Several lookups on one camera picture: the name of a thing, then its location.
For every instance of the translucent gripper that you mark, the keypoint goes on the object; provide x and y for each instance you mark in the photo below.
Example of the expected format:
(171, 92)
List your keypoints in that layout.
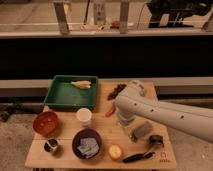
(125, 121)

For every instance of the white cup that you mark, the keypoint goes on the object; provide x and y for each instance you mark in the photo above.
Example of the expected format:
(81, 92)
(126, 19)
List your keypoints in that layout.
(84, 116)

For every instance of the dark purple bowl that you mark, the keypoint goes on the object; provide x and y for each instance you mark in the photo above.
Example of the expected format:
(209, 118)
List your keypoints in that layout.
(85, 133)

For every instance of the blue grey towel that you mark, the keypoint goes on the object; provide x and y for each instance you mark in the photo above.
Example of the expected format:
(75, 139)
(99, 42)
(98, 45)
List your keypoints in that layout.
(88, 147)

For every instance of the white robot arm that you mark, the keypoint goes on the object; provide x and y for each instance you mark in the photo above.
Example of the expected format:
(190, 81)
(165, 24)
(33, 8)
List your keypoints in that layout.
(132, 102)

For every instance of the grey sponge block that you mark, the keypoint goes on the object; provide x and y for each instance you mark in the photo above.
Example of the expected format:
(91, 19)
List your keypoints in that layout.
(141, 130)

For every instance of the dark grapes bunch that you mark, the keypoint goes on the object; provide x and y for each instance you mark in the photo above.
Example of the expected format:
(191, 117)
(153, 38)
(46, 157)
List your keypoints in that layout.
(116, 91)

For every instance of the orange fruit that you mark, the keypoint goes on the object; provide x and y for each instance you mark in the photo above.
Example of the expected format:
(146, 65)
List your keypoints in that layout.
(115, 152)

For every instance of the black tape roll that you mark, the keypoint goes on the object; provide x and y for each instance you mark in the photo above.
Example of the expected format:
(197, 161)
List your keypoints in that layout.
(156, 140)

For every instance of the green plastic tray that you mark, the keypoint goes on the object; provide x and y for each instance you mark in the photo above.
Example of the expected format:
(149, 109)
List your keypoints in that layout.
(63, 95)

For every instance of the small metal cup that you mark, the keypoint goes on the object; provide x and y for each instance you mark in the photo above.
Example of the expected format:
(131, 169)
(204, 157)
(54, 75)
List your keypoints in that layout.
(51, 146)

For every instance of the black handled tool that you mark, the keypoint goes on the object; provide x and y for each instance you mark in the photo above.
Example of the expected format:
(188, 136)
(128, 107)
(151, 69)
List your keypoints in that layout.
(138, 156)

